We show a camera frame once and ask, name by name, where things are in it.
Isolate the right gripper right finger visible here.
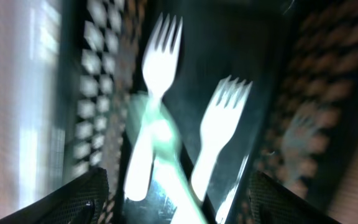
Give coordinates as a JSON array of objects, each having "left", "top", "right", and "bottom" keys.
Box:
[{"left": 249, "top": 171, "right": 339, "bottom": 224}]

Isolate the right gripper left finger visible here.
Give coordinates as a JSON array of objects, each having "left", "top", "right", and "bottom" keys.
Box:
[{"left": 0, "top": 167, "right": 109, "bottom": 223}]

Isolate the white plastic fork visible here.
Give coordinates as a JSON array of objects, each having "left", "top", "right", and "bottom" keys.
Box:
[
  {"left": 123, "top": 15, "right": 183, "bottom": 202},
  {"left": 123, "top": 92, "right": 208, "bottom": 223},
  {"left": 190, "top": 77, "right": 252, "bottom": 203}
]

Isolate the black plastic perforated basket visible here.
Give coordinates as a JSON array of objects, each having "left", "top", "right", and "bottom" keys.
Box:
[{"left": 63, "top": 1, "right": 358, "bottom": 223}]

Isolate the clear plastic perforated basket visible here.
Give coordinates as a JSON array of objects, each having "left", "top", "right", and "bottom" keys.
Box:
[{"left": 0, "top": 0, "right": 65, "bottom": 219}]

